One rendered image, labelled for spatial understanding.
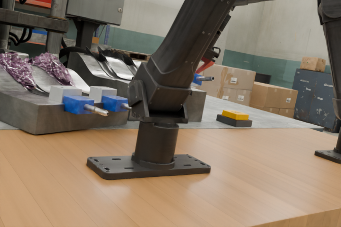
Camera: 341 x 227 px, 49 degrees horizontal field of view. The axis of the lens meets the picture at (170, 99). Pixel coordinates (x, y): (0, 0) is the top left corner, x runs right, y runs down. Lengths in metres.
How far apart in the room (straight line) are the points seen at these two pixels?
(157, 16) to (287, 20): 3.22
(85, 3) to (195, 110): 0.92
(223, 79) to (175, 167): 4.24
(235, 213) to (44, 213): 0.23
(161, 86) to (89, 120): 0.28
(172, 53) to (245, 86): 4.58
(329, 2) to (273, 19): 9.02
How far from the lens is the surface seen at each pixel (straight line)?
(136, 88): 0.56
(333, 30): 1.01
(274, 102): 5.73
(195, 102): 1.07
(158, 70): 0.55
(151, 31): 8.43
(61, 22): 1.60
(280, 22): 9.82
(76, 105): 0.71
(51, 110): 0.71
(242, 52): 9.94
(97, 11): 1.84
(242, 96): 5.09
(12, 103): 0.75
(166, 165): 0.57
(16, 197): 0.46
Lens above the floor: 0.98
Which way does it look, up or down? 7 degrees down
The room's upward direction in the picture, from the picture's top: 10 degrees clockwise
